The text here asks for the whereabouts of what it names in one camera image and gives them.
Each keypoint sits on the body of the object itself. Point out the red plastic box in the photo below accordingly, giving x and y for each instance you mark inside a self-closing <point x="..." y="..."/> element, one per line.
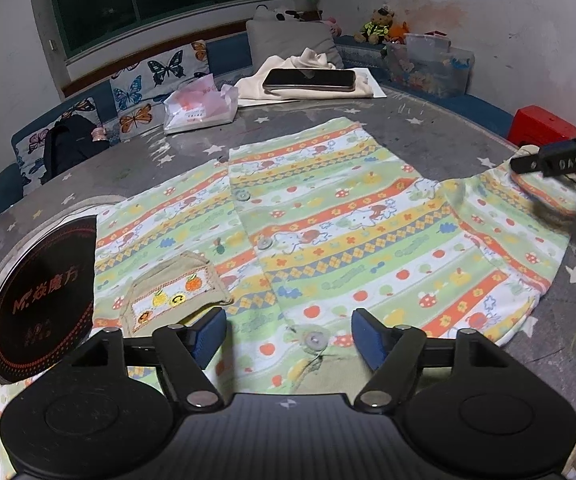
<point x="542" y="125"/>

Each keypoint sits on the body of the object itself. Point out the cream folded cloth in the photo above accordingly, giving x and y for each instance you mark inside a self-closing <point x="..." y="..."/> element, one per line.
<point x="293" y="62"/>

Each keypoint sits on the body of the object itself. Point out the pink tissue packet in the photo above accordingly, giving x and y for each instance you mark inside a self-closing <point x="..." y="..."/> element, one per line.
<point x="198" y="105"/>

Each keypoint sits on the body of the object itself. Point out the black and white plush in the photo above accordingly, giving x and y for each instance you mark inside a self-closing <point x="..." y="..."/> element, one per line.
<point x="285" y="15"/>

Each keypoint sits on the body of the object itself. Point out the black smartphone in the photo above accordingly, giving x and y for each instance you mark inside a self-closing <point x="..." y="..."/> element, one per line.
<point x="310" y="80"/>

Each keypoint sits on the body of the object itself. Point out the brown teddy bear plush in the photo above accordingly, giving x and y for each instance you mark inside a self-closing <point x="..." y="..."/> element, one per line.
<point x="376" y="25"/>

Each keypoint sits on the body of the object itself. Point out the patterned striped child's shirt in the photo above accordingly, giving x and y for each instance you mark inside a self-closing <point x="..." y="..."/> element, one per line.
<point x="328" y="220"/>

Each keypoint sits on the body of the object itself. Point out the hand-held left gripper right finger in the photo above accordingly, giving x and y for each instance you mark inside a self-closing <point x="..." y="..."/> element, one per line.
<point x="366" y="335"/>

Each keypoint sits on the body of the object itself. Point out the black bag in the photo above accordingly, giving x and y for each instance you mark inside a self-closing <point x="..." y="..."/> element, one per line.
<point x="73" y="145"/>

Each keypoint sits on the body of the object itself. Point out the clear plastic storage box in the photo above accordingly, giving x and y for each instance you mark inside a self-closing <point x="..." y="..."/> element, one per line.
<point x="427" y="67"/>

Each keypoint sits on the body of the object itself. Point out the pink plush toy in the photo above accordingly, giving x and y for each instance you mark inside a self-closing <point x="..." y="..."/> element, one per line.
<point x="334" y="27"/>

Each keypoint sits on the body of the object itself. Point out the grey pillow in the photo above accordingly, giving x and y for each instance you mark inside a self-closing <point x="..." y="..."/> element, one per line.
<point x="288" y="35"/>

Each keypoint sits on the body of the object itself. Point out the butterfly print sofa cover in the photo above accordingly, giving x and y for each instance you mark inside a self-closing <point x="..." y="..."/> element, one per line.
<point x="138" y="90"/>

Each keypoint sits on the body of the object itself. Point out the orange plush toy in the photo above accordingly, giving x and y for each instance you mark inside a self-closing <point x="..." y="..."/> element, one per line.
<point x="397" y="34"/>

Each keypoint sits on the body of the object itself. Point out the black round induction cooktop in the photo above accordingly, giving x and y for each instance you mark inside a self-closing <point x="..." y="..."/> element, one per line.
<point x="43" y="285"/>

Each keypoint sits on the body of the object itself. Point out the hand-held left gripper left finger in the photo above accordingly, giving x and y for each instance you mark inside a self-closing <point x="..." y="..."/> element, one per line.
<point x="209" y="334"/>

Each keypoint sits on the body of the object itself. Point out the blue sofa bench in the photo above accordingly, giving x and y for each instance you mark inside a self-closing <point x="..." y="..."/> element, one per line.
<point x="487" y="110"/>

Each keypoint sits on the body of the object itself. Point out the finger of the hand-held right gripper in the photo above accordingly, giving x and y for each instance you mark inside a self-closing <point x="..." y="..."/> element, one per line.
<point x="562" y="160"/>

